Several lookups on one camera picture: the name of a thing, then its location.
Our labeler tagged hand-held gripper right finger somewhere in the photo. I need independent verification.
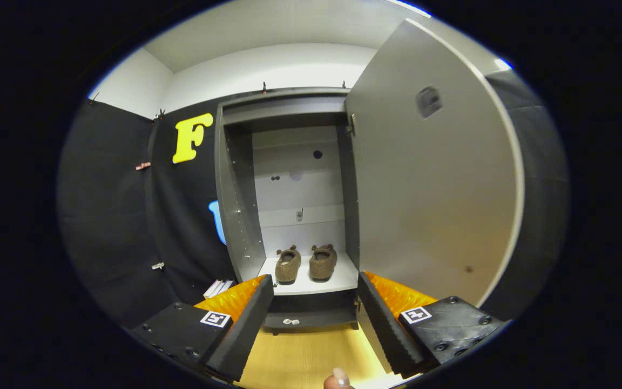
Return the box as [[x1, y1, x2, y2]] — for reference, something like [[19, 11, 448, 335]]
[[357, 271, 510, 379]]

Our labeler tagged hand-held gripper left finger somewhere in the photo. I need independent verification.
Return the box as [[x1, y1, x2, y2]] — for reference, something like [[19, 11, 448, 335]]
[[127, 274, 275, 383]]

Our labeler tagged brown fluffy shoe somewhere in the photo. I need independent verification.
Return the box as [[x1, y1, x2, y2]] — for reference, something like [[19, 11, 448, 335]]
[[274, 245, 302, 284], [309, 244, 338, 281]]

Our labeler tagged grey shoe cabinet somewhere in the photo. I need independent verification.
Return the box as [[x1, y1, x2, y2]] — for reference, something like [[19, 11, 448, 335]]
[[214, 88, 363, 331]]

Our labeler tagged black backdrop cloth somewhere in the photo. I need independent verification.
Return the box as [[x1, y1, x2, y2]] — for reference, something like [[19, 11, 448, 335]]
[[57, 70, 568, 330]]

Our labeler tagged long ceiling light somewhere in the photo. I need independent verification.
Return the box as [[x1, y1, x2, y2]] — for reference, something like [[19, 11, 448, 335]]
[[387, 0, 431, 18]]

